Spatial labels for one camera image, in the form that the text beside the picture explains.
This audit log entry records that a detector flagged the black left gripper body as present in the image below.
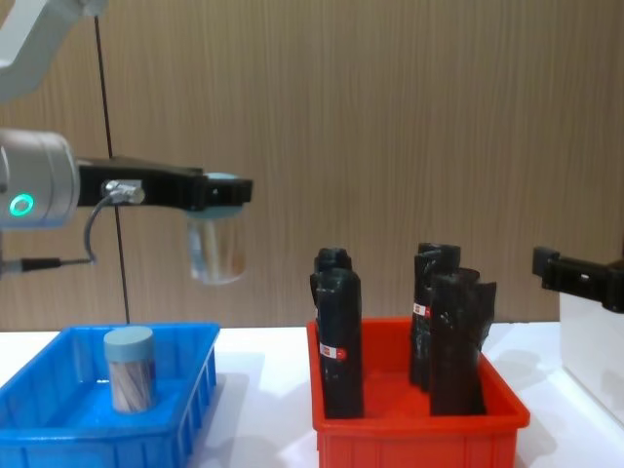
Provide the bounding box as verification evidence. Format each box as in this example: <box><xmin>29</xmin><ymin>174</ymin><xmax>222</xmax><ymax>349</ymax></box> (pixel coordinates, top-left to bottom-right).
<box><xmin>76</xmin><ymin>155</ymin><xmax>206</xmax><ymax>212</ymax></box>

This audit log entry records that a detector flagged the clear jar with grey-blue lid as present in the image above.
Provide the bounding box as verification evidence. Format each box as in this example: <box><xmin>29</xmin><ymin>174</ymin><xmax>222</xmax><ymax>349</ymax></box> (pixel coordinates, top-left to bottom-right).
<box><xmin>187</xmin><ymin>172</ymin><xmax>248</xmax><ymax>286</ymax></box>
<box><xmin>102</xmin><ymin>327</ymin><xmax>158</xmax><ymax>414</ymax></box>

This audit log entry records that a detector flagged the white box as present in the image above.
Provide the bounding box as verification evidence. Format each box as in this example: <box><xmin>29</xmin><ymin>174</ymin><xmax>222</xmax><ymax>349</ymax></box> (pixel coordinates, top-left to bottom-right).
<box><xmin>559</xmin><ymin>291</ymin><xmax>624</xmax><ymax>426</ymax></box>

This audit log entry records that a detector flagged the black plastic bag roll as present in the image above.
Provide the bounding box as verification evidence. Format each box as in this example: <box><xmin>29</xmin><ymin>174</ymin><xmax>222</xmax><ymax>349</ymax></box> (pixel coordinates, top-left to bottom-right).
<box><xmin>409</xmin><ymin>241</ymin><xmax>462</xmax><ymax>392</ymax></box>
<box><xmin>427</xmin><ymin>266</ymin><xmax>498</xmax><ymax>417</ymax></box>
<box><xmin>310</xmin><ymin>266</ymin><xmax>366</xmax><ymax>420</ymax></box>
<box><xmin>313</xmin><ymin>247</ymin><xmax>354</xmax><ymax>275</ymax></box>

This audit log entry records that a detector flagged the red plastic bin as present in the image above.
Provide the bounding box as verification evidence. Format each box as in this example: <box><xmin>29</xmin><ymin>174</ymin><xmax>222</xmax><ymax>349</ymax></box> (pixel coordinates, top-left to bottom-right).
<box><xmin>305</xmin><ymin>316</ymin><xmax>531</xmax><ymax>468</ymax></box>

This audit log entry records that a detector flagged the blue plastic bin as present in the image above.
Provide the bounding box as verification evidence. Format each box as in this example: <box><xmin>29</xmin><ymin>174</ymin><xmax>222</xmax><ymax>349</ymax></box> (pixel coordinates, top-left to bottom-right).
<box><xmin>0</xmin><ymin>320</ymin><xmax>221</xmax><ymax>468</ymax></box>

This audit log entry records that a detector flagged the thin dark hanging cable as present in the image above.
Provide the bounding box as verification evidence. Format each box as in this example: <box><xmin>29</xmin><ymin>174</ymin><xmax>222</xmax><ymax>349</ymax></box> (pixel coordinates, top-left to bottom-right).
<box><xmin>93</xmin><ymin>12</ymin><xmax>132</xmax><ymax>324</ymax></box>

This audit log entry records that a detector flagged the grey cable with silver plug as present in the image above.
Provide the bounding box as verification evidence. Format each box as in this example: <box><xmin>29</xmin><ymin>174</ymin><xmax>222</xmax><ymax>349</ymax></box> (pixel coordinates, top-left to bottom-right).
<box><xmin>18</xmin><ymin>178</ymin><xmax>146</xmax><ymax>270</ymax></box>

